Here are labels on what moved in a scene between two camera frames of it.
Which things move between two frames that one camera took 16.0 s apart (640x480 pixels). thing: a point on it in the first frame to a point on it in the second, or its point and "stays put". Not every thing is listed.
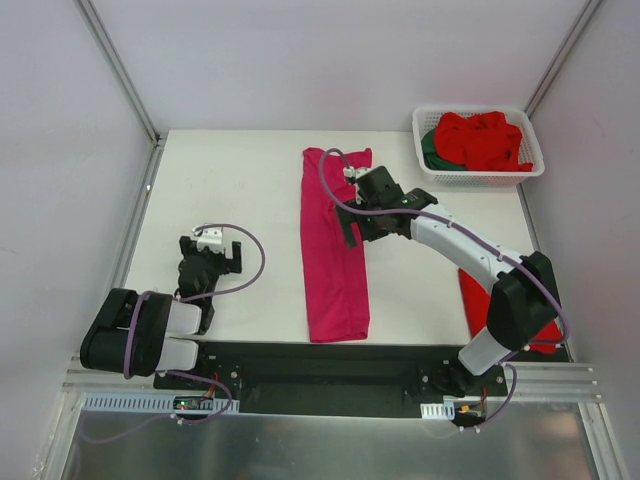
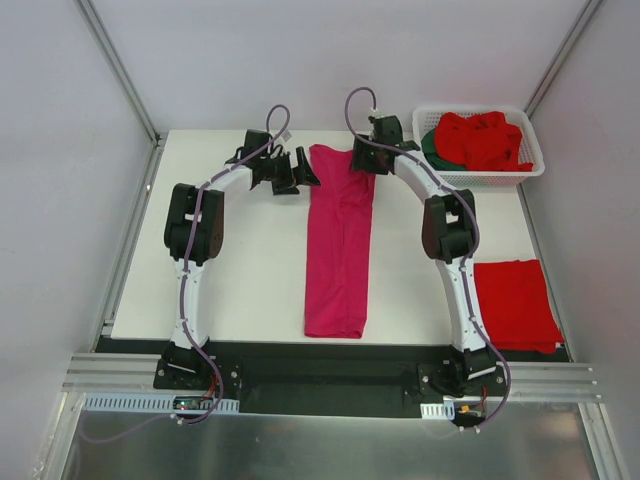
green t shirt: (431, 159) stays put
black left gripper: (208, 258) to (288, 171)
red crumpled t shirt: (482, 141) stays put
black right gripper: (365, 222) to (363, 160)
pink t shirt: (338, 276) stays put
